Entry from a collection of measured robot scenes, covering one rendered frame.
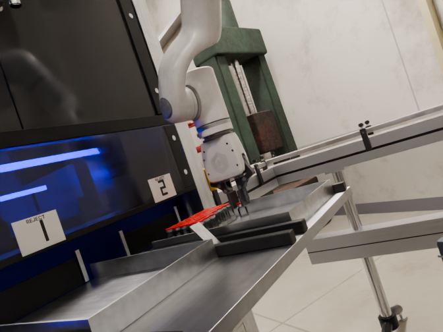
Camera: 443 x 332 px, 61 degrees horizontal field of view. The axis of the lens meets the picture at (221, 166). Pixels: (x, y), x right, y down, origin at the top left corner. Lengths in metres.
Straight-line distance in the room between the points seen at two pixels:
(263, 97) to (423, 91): 1.69
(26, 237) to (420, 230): 1.43
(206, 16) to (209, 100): 0.17
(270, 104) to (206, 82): 3.52
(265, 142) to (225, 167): 3.12
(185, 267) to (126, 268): 0.24
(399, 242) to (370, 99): 2.37
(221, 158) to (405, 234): 1.06
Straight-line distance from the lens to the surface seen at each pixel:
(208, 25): 0.84
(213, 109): 0.85
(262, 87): 4.42
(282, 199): 0.94
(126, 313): 0.51
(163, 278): 0.55
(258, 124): 3.96
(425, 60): 3.61
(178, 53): 0.81
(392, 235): 1.75
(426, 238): 1.74
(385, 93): 3.83
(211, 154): 0.87
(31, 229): 0.74
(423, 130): 1.61
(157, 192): 0.95
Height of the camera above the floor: 1.03
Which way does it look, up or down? 1 degrees down
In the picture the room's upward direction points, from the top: 19 degrees counter-clockwise
